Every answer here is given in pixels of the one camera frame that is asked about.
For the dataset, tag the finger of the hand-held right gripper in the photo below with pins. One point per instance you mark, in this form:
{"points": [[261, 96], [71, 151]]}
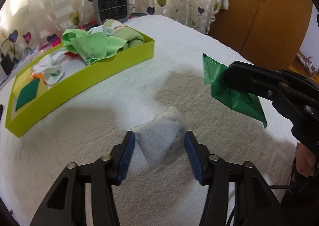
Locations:
{"points": [[276, 73], [244, 76]]}

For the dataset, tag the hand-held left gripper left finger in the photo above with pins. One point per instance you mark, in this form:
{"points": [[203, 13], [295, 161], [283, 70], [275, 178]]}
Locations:
{"points": [[127, 156]]}

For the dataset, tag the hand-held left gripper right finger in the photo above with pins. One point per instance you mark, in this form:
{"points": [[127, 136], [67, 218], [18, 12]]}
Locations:
{"points": [[193, 158]]}

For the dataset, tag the green plastic packet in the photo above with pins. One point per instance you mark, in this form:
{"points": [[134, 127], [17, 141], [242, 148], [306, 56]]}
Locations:
{"points": [[224, 91]]}

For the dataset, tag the clear bag with grey cloth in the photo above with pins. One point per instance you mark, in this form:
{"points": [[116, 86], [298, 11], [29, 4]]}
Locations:
{"points": [[159, 141]]}

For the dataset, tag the lime green cardboard box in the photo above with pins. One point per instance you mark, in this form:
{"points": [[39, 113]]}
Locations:
{"points": [[74, 83]]}

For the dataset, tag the white towel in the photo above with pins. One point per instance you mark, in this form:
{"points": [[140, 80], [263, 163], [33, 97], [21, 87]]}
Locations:
{"points": [[53, 74]]}

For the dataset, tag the light green printed cloth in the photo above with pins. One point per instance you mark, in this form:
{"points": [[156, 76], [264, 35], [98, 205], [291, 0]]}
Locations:
{"points": [[94, 46]]}

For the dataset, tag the green towel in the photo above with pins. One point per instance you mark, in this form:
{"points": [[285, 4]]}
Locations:
{"points": [[132, 37]]}

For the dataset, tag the person's right hand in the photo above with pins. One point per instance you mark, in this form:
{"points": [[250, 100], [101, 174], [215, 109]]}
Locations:
{"points": [[305, 161]]}

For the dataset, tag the wooden wardrobe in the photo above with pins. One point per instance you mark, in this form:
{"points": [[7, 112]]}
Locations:
{"points": [[261, 16]]}

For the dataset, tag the blue white box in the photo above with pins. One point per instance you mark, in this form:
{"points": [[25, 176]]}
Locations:
{"points": [[30, 54]]}

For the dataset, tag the grey fan heater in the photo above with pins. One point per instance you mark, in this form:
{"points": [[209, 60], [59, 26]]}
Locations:
{"points": [[112, 6]]}

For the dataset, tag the black power adapter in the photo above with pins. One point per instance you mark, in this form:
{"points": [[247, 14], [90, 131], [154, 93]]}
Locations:
{"points": [[6, 62]]}

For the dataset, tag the heart print curtain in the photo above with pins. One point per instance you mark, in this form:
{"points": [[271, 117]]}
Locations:
{"points": [[49, 4]]}

